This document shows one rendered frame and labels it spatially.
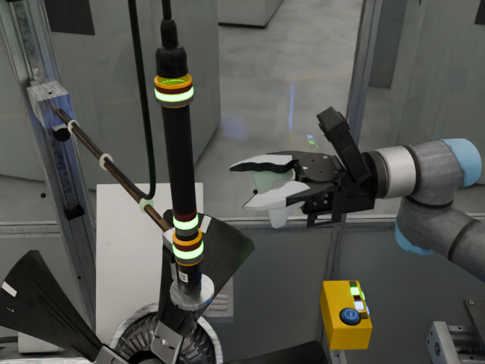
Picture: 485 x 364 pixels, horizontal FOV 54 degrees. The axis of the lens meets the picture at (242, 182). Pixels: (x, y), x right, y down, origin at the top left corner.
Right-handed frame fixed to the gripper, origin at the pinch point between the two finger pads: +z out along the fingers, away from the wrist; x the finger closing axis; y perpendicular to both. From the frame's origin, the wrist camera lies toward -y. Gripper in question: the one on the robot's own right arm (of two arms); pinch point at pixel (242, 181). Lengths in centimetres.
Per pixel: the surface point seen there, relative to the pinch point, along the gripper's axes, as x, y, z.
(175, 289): 0.2, 19.2, 11.4
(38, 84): 60, 7, 37
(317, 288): 62, 100, -40
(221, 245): 13.3, 24.0, 1.7
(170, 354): 3.5, 40.6, 14.2
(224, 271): 9.0, 26.6, 2.1
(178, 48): -1.1, -20.0, 6.9
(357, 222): 60, 68, -51
